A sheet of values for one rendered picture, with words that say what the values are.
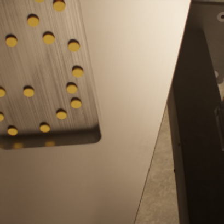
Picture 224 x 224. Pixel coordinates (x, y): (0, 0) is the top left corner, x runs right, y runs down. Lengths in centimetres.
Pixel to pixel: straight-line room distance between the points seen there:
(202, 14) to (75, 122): 91
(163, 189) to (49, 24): 156
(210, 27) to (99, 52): 97
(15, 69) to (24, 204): 23
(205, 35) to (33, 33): 101
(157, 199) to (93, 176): 142
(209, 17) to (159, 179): 77
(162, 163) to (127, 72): 136
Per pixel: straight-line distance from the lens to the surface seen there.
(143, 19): 43
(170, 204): 203
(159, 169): 184
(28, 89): 48
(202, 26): 139
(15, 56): 46
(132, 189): 61
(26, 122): 52
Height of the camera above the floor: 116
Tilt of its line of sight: 46 degrees down
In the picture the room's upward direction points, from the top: 180 degrees counter-clockwise
